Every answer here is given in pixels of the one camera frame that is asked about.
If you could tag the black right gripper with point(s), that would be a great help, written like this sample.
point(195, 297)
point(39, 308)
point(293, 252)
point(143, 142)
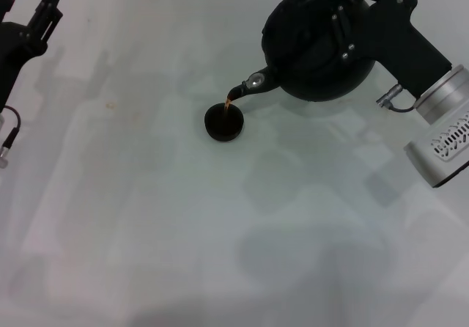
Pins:
point(395, 44)

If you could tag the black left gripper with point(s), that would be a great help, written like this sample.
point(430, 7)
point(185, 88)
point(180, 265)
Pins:
point(11, 52)

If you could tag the small black teacup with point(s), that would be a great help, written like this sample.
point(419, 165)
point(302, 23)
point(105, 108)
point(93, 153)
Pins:
point(224, 125)

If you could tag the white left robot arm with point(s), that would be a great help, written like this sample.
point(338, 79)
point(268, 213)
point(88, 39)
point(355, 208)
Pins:
point(2, 158)

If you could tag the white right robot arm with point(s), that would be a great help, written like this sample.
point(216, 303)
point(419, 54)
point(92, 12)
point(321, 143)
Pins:
point(445, 96)

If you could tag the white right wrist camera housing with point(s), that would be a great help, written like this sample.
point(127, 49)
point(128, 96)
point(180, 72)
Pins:
point(439, 162)

